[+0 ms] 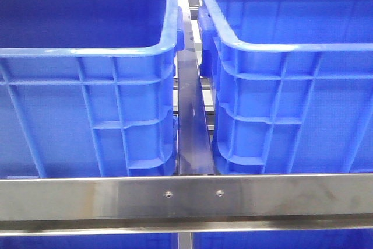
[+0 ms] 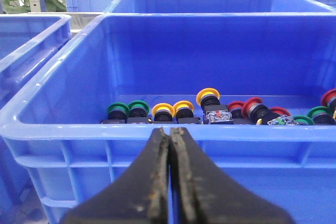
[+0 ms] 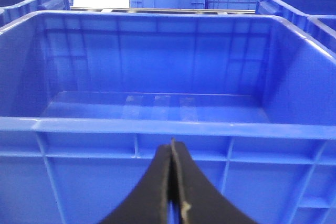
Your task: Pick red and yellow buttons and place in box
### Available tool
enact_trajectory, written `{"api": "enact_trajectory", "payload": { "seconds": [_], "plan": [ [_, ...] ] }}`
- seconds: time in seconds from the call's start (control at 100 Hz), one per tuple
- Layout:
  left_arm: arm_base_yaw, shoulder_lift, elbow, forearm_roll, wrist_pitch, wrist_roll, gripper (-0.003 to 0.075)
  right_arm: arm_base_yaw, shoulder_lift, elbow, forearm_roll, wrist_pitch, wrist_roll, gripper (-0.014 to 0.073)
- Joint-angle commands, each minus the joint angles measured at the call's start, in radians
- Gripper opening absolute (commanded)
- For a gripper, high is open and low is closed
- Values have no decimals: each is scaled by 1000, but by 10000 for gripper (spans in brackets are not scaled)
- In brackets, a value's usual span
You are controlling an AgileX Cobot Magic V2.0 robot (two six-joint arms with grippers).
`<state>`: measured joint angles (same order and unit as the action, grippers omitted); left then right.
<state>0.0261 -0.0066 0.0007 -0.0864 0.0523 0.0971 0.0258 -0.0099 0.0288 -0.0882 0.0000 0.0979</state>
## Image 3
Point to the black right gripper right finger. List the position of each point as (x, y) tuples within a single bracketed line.
[(195, 198)]

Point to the blue bin far right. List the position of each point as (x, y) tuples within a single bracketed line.
[(296, 11)]

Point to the blue crate background low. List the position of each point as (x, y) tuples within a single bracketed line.
[(231, 4)]

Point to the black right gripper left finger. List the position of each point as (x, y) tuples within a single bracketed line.
[(149, 200)]

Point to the large blue bin right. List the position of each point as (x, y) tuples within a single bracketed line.
[(86, 98)]

